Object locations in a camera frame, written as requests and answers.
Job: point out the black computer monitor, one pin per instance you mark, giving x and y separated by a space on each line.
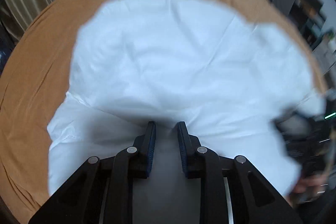
311 7

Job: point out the white puffer jacket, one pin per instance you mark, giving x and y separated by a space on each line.
197 61

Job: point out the person right hand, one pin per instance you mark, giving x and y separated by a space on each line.
318 183

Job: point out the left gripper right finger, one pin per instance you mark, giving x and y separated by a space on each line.
190 151

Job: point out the mustard yellow bed quilt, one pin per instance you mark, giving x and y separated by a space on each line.
34 83

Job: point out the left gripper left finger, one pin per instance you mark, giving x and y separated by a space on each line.
142 152

